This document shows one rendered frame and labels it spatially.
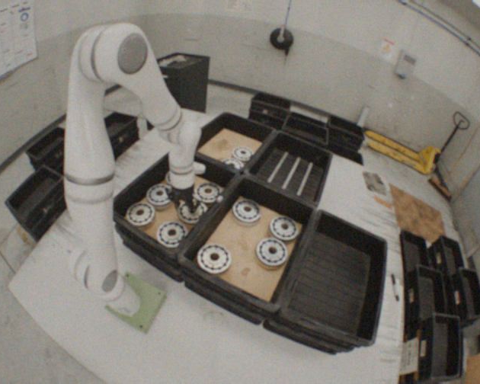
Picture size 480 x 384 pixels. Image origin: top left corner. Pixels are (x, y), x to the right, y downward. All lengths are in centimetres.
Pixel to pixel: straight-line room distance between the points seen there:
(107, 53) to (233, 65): 386
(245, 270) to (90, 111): 59
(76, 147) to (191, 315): 62
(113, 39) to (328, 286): 81
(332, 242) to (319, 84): 326
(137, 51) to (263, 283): 65
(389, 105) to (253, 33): 249
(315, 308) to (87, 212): 65
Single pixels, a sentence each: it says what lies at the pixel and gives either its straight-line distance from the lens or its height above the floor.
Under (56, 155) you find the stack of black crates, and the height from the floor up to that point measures 52.
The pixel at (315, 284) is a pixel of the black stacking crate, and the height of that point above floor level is 83.
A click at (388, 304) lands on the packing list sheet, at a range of 109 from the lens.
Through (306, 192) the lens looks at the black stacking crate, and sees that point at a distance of 101.
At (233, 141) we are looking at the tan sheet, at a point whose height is 83.
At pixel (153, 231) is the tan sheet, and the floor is 83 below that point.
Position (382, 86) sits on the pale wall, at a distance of 399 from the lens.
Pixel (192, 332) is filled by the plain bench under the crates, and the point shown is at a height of 70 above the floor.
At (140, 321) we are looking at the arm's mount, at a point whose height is 74.
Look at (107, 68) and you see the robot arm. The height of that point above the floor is 140.
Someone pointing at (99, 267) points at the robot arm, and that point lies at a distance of 47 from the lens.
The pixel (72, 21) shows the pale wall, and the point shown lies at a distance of 381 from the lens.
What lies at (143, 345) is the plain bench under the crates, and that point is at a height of 70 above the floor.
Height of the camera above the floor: 148
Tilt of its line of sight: 45 degrees down
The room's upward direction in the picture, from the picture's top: 11 degrees clockwise
